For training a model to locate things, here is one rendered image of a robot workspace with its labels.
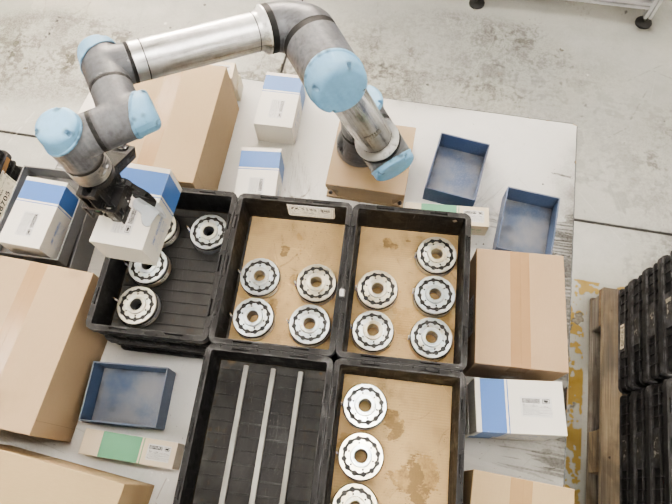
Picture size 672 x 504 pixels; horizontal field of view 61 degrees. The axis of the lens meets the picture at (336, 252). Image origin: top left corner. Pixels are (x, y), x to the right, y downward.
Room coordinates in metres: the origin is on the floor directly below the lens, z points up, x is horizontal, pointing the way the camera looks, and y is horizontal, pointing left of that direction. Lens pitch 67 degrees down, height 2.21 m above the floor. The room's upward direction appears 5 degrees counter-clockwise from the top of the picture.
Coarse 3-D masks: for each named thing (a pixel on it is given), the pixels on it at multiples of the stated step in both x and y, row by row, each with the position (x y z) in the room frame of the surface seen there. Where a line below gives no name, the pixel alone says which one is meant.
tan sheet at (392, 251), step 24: (360, 240) 0.62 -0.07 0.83; (384, 240) 0.61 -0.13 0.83; (408, 240) 0.61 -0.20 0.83; (456, 240) 0.60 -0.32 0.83; (360, 264) 0.55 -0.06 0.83; (384, 264) 0.54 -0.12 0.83; (408, 264) 0.54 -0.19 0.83; (456, 264) 0.53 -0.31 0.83; (408, 288) 0.47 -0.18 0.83; (360, 312) 0.42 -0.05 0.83; (384, 312) 0.41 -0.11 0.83; (408, 312) 0.41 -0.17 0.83; (432, 336) 0.34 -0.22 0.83
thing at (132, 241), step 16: (128, 176) 0.69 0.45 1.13; (144, 176) 0.68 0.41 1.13; (160, 176) 0.68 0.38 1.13; (160, 192) 0.64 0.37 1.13; (176, 192) 0.67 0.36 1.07; (96, 224) 0.57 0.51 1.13; (112, 224) 0.57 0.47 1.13; (128, 224) 0.56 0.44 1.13; (160, 224) 0.58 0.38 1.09; (96, 240) 0.53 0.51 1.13; (112, 240) 0.53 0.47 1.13; (128, 240) 0.53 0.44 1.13; (144, 240) 0.52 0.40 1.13; (160, 240) 0.55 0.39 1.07; (112, 256) 0.53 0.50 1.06; (128, 256) 0.52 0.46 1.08; (144, 256) 0.50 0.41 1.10
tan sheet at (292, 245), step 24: (264, 240) 0.64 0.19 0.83; (288, 240) 0.64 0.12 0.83; (312, 240) 0.63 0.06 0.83; (336, 240) 0.62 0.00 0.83; (288, 264) 0.57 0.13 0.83; (312, 264) 0.56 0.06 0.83; (336, 264) 0.56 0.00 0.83; (240, 288) 0.51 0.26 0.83; (288, 288) 0.50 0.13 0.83; (288, 312) 0.43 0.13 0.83; (240, 336) 0.38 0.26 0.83; (288, 336) 0.37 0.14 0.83
